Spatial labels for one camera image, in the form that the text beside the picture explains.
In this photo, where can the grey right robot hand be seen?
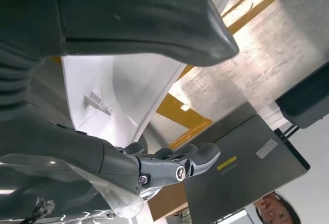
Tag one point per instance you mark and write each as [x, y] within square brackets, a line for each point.
[128, 18]

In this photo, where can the stainless steel workbench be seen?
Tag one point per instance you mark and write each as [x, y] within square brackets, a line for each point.
[269, 45]

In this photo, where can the person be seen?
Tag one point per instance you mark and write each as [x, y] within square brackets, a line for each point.
[272, 212]

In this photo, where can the grey laptop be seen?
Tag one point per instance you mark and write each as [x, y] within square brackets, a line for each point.
[244, 181]

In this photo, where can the large yellow tape rectangle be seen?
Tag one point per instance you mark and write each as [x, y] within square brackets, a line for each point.
[185, 113]

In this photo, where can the clear plastic film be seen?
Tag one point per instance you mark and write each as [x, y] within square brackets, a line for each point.
[123, 202]

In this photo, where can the brown cardboard box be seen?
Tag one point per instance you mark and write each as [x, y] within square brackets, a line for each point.
[167, 202]

